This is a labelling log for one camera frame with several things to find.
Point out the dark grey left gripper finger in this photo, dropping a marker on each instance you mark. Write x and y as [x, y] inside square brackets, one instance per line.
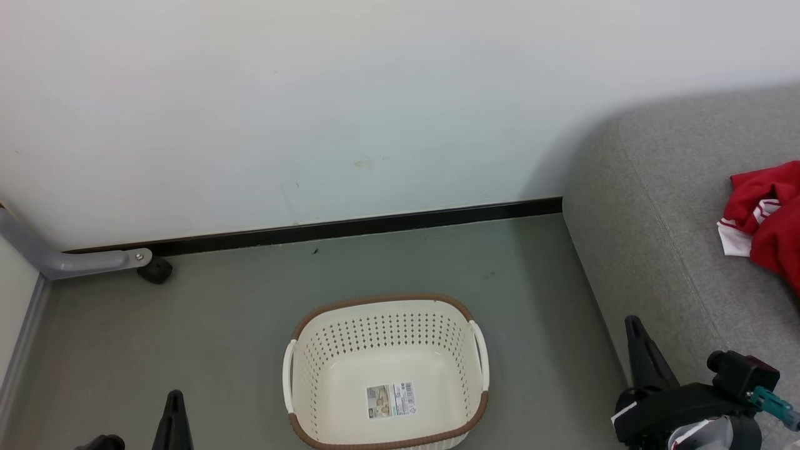
[174, 425]

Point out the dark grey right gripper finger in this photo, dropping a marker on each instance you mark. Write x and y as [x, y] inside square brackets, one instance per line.
[650, 362]

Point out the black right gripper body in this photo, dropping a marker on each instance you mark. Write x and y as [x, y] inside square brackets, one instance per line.
[662, 412]

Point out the red and white garment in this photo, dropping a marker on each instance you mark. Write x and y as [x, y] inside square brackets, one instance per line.
[769, 212]

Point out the printed basket label sticker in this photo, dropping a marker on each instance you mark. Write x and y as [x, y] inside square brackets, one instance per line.
[390, 400]

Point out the cream perforated laundry basket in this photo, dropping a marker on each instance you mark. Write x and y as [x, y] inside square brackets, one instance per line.
[387, 362]

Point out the grey fabric sofa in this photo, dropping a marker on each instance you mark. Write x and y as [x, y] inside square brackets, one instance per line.
[662, 219]

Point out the black caster wheel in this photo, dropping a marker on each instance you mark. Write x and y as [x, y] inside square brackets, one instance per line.
[156, 270]

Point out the grey trim strip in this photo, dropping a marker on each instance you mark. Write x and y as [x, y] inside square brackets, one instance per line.
[25, 337]

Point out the dark baseboard strip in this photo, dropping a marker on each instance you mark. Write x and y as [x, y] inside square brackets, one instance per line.
[344, 226]

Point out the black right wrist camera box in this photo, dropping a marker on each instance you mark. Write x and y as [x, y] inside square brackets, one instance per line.
[744, 375]

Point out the teal right camera connector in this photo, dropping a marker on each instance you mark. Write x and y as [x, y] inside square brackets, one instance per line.
[772, 403]

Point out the grey metal frame leg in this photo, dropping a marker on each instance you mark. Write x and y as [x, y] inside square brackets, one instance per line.
[75, 262]

